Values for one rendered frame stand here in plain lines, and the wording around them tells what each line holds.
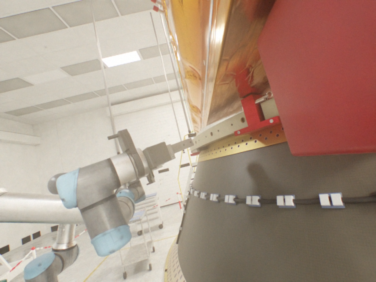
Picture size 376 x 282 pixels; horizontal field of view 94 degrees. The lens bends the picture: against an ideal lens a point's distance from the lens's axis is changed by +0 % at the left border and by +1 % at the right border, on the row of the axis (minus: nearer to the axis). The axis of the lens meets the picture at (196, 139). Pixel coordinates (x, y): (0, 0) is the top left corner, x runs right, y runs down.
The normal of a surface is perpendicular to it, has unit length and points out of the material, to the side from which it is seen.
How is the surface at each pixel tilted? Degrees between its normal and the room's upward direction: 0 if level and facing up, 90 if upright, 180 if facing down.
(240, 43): 180
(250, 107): 90
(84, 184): 90
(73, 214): 94
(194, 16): 127
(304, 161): 62
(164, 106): 90
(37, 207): 74
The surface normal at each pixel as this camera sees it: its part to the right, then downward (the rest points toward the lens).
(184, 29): -0.52, 0.85
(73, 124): 0.00, -0.12
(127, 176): 0.60, 0.30
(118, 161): 0.24, -0.61
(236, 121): -0.79, 0.12
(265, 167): -0.79, -0.35
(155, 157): 0.47, -0.22
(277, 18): -0.97, 0.24
